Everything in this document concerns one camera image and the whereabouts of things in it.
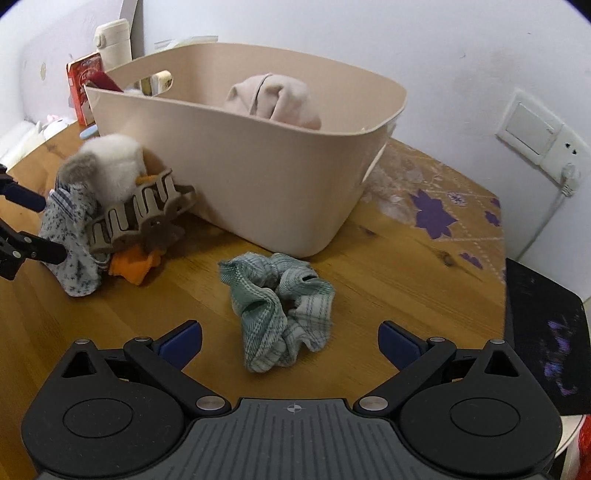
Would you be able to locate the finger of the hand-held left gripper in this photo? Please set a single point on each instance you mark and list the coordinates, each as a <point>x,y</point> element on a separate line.
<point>41,251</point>
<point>27,199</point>

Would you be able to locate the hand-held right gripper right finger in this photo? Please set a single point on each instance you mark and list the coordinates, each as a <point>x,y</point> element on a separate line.
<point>397,344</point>

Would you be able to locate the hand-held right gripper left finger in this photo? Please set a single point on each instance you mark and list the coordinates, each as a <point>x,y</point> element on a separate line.
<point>182,341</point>

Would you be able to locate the blue floral cloth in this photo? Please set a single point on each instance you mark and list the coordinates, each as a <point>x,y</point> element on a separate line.
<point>78,267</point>

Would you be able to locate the orange plush piece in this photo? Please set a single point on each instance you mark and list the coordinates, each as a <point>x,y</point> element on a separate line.
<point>134,270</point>

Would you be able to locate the green plaid scrunchie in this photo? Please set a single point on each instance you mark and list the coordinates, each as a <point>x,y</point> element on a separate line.
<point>272,314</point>

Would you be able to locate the white grey plush rabbit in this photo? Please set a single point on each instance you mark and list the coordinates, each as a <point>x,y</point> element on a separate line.
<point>120,161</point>

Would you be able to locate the brown hair claw clip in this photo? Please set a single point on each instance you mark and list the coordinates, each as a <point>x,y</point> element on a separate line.
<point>152,228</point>

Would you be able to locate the beige plastic basket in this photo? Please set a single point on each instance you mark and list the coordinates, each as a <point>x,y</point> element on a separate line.
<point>277,184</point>

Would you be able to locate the wooden desktop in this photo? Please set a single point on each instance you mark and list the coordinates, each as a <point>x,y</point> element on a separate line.
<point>369,300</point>

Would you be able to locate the white pillow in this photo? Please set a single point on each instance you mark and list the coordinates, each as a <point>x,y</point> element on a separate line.
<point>18,143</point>

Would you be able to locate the white plush sheep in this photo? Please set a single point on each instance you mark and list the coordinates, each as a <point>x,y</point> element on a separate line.
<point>55,123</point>

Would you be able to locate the light blue hairbrush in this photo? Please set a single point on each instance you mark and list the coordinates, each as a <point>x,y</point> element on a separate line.
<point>87,133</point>

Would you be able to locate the red carton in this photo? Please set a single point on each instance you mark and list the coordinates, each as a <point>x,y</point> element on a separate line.
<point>85,92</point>

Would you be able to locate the purple flower table mat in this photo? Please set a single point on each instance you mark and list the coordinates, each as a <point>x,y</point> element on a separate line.
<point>434,217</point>

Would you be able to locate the lilac headboard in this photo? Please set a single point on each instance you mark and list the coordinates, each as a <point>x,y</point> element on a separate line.
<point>46,46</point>

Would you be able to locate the white thermos bottle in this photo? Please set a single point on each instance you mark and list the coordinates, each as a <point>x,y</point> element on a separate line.
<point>113,46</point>

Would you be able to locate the cream round container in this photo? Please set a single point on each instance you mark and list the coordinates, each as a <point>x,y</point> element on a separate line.
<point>572,434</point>

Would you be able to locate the red cloth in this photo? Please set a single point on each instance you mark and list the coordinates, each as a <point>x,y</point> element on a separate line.
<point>582,457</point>

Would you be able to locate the white plug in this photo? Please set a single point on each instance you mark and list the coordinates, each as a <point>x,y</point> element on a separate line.
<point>570,177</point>

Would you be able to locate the beige cloth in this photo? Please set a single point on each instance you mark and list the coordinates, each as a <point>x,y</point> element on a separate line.
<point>286,101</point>

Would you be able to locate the white wall socket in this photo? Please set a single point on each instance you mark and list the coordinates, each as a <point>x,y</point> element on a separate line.
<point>526,124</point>

